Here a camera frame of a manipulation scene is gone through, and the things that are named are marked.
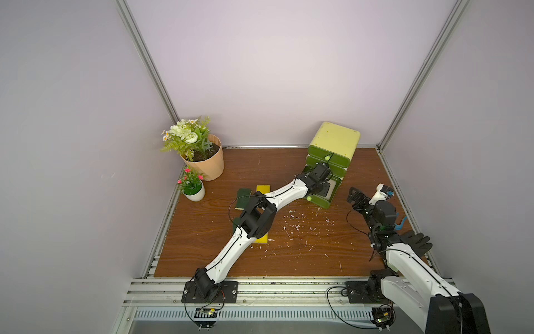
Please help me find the yellow side up sponge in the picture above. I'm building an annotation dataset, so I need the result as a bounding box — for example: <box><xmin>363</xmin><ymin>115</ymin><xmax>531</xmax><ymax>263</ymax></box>
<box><xmin>256</xmin><ymin>185</ymin><xmax>271</xmax><ymax>195</ymax></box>

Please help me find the small white flower pot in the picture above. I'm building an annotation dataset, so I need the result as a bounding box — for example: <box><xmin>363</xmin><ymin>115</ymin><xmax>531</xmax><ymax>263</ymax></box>
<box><xmin>182</xmin><ymin>182</ymin><xmax>205</xmax><ymax>202</ymax></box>

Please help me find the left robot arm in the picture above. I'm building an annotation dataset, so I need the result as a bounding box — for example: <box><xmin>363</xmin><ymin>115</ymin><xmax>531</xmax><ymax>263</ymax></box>
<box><xmin>192</xmin><ymin>162</ymin><xmax>332</xmax><ymax>300</ymax></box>

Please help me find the right black base cable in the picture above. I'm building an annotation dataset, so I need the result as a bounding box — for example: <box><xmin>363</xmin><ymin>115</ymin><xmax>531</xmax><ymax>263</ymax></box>
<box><xmin>325</xmin><ymin>284</ymin><xmax>378</xmax><ymax>330</ymax></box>

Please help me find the large yellow sponge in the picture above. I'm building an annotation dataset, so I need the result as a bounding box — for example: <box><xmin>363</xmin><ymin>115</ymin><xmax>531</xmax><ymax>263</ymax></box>
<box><xmin>254</xmin><ymin>233</ymin><xmax>268</xmax><ymax>244</ymax></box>

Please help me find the aluminium front rail frame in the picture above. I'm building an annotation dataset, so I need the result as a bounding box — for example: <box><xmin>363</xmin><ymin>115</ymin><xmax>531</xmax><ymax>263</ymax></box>
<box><xmin>112</xmin><ymin>276</ymin><xmax>423</xmax><ymax>333</ymax></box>

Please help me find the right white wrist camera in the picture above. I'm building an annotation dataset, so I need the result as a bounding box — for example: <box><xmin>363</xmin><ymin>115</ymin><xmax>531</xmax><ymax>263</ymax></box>
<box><xmin>369</xmin><ymin>184</ymin><xmax>394</xmax><ymax>205</ymax></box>

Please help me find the black glove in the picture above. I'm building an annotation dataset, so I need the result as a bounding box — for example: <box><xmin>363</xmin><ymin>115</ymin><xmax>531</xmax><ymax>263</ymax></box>
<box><xmin>400</xmin><ymin>230</ymin><xmax>433</xmax><ymax>257</ymax></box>

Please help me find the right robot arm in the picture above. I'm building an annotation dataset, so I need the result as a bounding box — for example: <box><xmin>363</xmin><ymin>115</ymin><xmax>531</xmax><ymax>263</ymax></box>
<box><xmin>347</xmin><ymin>184</ymin><xmax>491</xmax><ymax>333</ymax></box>

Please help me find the yellow green sponge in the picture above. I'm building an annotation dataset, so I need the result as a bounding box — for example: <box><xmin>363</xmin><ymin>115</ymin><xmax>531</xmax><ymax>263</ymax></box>
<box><xmin>232</xmin><ymin>217</ymin><xmax>241</xmax><ymax>232</ymax></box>
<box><xmin>234</xmin><ymin>188</ymin><xmax>252</xmax><ymax>210</ymax></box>

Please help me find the white flowers green plant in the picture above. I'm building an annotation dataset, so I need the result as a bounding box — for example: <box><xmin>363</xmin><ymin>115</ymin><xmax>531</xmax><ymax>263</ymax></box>
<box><xmin>161</xmin><ymin>116</ymin><xmax>214</xmax><ymax>162</ymax></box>

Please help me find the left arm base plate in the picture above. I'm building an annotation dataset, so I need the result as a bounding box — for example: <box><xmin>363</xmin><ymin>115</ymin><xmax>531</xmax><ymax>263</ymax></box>
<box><xmin>181</xmin><ymin>281</ymin><xmax>239</xmax><ymax>304</ymax></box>

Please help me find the green pink drawer cabinet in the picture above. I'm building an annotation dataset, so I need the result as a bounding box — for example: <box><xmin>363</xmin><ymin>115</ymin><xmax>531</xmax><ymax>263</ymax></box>
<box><xmin>306</xmin><ymin>121</ymin><xmax>362</xmax><ymax>185</ymax></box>

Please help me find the blue garden rake tool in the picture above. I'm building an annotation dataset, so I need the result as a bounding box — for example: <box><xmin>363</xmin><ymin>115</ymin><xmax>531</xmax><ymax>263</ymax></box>
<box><xmin>395</xmin><ymin>217</ymin><xmax>407</xmax><ymax>231</ymax></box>

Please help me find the left electronics board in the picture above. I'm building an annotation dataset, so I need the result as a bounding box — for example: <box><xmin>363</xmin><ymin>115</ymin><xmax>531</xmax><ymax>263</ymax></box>
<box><xmin>193</xmin><ymin>308</ymin><xmax>219</xmax><ymax>330</ymax></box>

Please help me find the black base cable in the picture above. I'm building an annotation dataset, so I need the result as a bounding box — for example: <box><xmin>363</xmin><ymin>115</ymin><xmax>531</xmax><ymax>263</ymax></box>
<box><xmin>183</xmin><ymin>289</ymin><xmax>226</xmax><ymax>328</ymax></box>
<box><xmin>325</xmin><ymin>284</ymin><xmax>378</xmax><ymax>330</ymax></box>

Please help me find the pink flowers small plant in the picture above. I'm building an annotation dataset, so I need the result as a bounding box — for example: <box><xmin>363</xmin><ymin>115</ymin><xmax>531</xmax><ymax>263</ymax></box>
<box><xmin>177</xmin><ymin>167</ymin><xmax>204</xmax><ymax>196</ymax></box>

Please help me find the electronics board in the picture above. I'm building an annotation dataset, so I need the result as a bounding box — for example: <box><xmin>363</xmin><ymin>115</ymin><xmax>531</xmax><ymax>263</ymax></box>
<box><xmin>371</xmin><ymin>304</ymin><xmax>396</xmax><ymax>331</ymax></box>
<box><xmin>193</xmin><ymin>308</ymin><xmax>219</xmax><ymax>330</ymax></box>

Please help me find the green drawer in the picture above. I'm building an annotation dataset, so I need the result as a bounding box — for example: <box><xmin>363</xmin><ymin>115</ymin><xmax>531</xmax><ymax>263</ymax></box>
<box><xmin>303</xmin><ymin>162</ymin><xmax>343</xmax><ymax>209</ymax></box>
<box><xmin>306</xmin><ymin>155</ymin><xmax>347</xmax><ymax>178</ymax></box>
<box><xmin>306</xmin><ymin>145</ymin><xmax>355</xmax><ymax>168</ymax></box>

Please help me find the left black base cable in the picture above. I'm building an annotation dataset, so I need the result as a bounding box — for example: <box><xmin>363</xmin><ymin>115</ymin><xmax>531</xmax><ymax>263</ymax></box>
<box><xmin>183</xmin><ymin>289</ymin><xmax>226</xmax><ymax>328</ymax></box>

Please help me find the right electronics board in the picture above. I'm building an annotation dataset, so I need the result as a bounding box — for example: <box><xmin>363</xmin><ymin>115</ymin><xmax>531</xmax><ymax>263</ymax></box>
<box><xmin>371</xmin><ymin>304</ymin><xmax>396</xmax><ymax>331</ymax></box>

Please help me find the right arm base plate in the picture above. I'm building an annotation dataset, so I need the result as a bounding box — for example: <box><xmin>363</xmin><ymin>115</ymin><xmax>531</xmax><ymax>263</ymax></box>
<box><xmin>345</xmin><ymin>281</ymin><xmax>388</xmax><ymax>304</ymax></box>

